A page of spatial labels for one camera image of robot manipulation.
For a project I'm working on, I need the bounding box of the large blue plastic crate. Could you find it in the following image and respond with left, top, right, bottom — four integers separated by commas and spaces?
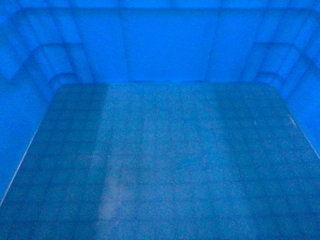
0, 0, 320, 240

